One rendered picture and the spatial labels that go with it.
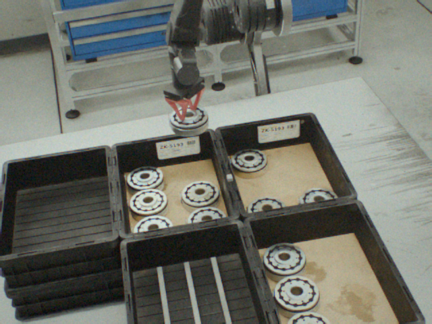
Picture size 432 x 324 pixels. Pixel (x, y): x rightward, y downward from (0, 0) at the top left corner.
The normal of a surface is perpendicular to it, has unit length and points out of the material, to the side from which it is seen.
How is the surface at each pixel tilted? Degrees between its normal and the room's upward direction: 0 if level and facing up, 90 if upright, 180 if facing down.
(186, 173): 0
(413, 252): 0
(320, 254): 0
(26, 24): 90
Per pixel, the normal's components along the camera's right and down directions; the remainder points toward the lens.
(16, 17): 0.24, 0.59
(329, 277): -0.07, -0.79
